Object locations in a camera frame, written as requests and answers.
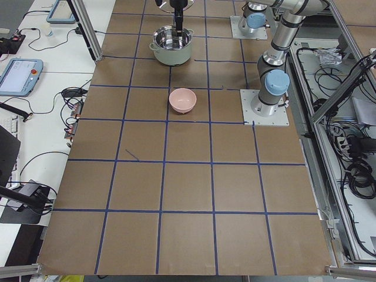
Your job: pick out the black monitor corner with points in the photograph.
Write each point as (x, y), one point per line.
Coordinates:
(10, 147)

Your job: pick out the pale green cooking pot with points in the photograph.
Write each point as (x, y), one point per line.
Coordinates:
(171, 49)

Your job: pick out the glass pot lid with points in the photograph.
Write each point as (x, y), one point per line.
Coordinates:
(166, 6)

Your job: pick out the aluminium side frame rail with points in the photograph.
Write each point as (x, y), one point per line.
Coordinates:
(334, 106)

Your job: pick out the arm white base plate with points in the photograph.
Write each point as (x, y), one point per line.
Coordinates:
(241, 30)
(258, 114)

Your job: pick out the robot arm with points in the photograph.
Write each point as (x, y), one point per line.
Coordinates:
(274, 81)
(250, 25)

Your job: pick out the aluminium frame post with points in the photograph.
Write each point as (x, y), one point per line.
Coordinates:
(82, 18)

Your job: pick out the small white cup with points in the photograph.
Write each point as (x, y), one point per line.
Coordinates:
(47, 30)

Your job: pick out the crumpled white paper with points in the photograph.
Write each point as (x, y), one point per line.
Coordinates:
(330, 56)

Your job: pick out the pink bowl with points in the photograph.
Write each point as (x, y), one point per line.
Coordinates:
(182, 100)

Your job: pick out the blue teach pendant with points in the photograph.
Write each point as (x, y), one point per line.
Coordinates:
(20, 77)
(60, 13)

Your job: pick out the near blue teach pendant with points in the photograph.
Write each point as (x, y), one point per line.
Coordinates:
(20, 77)

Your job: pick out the far blue teach pendant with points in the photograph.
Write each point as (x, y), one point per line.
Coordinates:
(60, 13)

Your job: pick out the black camera stand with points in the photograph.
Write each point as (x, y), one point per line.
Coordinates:
(26, 204)

